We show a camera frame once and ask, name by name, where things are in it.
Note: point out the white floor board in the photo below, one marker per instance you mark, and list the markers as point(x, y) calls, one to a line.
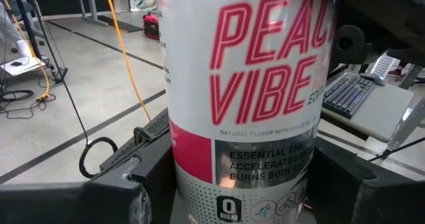
point(23, 67)

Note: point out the red black machine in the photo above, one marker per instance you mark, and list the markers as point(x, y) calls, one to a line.
point(151, 26)

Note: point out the black floor stand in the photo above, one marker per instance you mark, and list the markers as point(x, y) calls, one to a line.
point(61, 75)

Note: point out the white printed paper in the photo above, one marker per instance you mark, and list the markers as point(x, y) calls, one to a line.
point(385, 66)

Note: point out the black floor mat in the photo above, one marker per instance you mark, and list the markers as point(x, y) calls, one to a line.
point(119, 24)

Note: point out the grey metal bracket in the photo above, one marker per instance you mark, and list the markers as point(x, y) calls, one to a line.
point(408, 124)

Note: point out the grey metal desk legs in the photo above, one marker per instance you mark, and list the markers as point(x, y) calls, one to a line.
point(92, 1)

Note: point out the grey computer mouse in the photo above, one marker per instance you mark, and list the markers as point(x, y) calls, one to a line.
point(373, 78)

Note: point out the silver Celsius energy drink can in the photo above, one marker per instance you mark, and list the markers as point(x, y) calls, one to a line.
point(249, 84)

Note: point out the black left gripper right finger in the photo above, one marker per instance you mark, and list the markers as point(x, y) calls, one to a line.
point(332, 190)

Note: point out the person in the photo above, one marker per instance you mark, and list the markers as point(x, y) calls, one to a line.
point(8, 24)

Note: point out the dark computer keyboard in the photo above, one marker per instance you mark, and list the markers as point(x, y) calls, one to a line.
point(347, 94)

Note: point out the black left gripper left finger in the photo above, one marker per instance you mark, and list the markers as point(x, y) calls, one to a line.
point(161, 184)

